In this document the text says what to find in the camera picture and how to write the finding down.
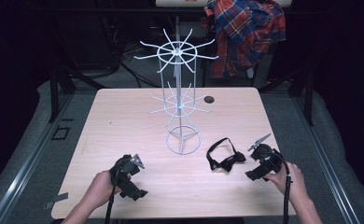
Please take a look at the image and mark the black floor cable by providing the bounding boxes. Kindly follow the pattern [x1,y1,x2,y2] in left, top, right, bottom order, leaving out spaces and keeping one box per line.
[119,60,161,89]

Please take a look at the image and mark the person's right hand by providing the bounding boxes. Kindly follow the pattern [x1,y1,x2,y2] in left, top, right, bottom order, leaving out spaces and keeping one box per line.
[262,161,311,207]

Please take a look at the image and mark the black frame post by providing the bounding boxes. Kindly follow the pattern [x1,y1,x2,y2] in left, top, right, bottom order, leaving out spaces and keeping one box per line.
[48,66,61,123]
[305,69,315,127]

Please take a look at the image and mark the white wire rotating rack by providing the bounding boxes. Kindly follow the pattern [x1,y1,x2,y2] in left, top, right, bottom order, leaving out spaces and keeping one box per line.
[133,28,219,156]

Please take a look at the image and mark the red blue plaid shirt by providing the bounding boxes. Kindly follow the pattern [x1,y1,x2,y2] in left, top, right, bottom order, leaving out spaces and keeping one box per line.
[201,0,287,79]

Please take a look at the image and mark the grey tape strip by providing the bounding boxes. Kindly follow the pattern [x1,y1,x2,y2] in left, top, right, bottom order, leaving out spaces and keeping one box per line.
[44,191,70,210]

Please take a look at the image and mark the person's left hand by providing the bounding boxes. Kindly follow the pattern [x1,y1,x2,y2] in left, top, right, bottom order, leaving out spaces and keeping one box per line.
[87,170,122,210]

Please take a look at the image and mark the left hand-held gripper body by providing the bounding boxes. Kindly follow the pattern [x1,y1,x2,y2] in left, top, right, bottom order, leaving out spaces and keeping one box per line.
[109,154,148,202]

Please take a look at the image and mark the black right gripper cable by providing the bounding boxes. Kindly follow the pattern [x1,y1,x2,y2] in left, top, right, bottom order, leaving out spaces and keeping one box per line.
[273,149,293,224]

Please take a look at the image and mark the aluminium frame rail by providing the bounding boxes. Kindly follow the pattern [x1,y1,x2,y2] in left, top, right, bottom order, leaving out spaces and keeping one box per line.
[0,92,76,224]
[291,94,362,224]

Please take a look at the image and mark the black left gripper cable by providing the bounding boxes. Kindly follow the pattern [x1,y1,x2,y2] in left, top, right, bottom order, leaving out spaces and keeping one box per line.
[104,157,124,224]

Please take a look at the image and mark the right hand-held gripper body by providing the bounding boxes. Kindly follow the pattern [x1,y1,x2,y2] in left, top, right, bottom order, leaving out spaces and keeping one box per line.
[245,143,286,182]

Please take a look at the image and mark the black bow tie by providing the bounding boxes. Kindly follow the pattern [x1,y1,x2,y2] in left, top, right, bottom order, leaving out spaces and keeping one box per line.
[205,136,247,173]

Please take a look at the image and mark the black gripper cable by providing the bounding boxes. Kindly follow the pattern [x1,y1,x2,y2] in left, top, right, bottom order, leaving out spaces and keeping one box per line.
[273,149,293,224]
[104,157,124,224]

